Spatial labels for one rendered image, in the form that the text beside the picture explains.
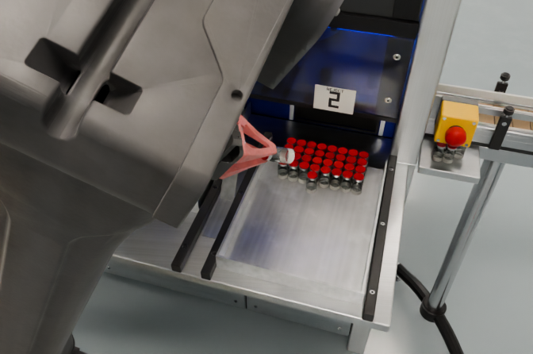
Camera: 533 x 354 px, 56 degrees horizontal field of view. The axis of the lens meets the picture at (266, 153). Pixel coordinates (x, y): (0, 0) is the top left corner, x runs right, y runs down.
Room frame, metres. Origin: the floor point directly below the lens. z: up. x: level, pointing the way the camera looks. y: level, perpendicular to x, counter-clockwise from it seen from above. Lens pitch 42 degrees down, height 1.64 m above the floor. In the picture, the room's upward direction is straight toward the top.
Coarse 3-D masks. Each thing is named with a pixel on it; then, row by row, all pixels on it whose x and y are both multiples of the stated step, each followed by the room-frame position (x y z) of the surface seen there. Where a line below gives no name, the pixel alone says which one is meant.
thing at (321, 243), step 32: (256, 192) 0.71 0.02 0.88; (288, 192) 0.71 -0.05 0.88; (320, 192) 0.71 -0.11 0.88; (256, 224) 0.63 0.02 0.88; (288, 224) 0.63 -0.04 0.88; (320, 224) 0.63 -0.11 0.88; (352, 224) 0.63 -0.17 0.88; (224, 256) 0.53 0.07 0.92; (256, 256) 0.55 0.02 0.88; (288, 256) 0.55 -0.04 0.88; (320, 256) 0.55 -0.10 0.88; (352, 256) 0.55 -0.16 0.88; (320, 288) 0.47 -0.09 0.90; (352, 288) 0.49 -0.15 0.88
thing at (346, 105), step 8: (320, 88) 0.86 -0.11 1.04; (328, 88) 0.85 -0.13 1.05; (336, 88) 0.85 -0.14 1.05; (320, 96) 0.86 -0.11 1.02; (328, 96) 0.85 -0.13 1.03; (336, 96) 0.85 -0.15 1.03; (344, 96) 0.84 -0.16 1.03; (352, 96) 0.84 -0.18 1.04; (320, 104) 0.86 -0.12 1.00; (336, 104) 0.85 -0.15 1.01; (344, 104) 0.84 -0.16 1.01; (352, 104) 0.84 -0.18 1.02; (344, 112) 0.84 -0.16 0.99; (352, 112) 0.84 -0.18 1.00
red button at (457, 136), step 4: (452, 128) 0.76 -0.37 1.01; (456, 128) 0.76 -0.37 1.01; (460, 128) 0.76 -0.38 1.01; (448, 132) 0.76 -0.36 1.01; (452, 132) 0.75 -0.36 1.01; (456, 132) 0.75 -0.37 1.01; (460, 132) 0.75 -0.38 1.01; (464, 132) 0.75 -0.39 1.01; (448, 136) 0.75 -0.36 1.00; (452, 136) 0.75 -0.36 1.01; (456, 136) 0.75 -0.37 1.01; (460, 136) 0.74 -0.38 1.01; (464, 136) 0.75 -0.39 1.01; (448, 140) 0.75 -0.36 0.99; (452, 140) 0.75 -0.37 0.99; (456, 140) 0.74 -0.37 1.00; (460, 140) 0.74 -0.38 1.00; (464, 140) 0.74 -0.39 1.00; (452, 144) 0.75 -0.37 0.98; (456, 144) 0.74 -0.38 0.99; (460, 144) 0.74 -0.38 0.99
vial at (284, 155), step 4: (280, 148) 0.52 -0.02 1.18; (284, 148) 0.52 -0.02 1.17; (288, 148) 0.53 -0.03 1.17; (280, 152) 0.51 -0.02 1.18; (284, 152) 0.51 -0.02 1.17; (288, 152) 0.52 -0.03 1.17; (292, 152) 0.52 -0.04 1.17; (272, 156) 0.51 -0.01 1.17; (276, 156) 0.51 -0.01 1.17; (280, 156) 0.51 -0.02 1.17; (284, 156) 0.51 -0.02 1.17; (288, 156) 0.51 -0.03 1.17; (292, 156) 0.52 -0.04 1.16; (272, 160) 0.51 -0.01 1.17; (276, 160) 0.51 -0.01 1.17; (280, 160) 0.51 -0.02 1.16; (284, 160) 0.51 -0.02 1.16; (288, 160) 0.51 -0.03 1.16; (292, 160) 0.51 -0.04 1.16
